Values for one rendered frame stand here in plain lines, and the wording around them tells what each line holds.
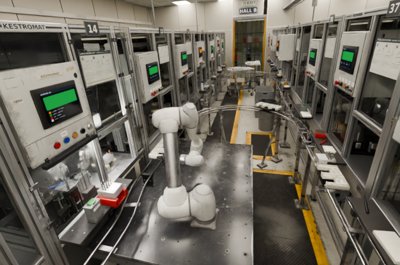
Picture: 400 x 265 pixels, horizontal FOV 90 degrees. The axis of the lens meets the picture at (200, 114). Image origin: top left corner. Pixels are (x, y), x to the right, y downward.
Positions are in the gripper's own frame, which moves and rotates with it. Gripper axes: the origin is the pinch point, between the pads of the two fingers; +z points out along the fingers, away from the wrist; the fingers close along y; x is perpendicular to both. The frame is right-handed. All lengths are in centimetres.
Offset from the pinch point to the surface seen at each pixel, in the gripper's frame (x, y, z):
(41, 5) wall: -266, 190, 378
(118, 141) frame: 2.4, 15.5, 40.0
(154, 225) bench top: 55, -20, -17
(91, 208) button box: 78, 15, 7
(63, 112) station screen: 67, 70, 18
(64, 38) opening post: 50, 108, 21
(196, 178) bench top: 0.1, -19.8, -34.2
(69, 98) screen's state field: 62, 76, 17
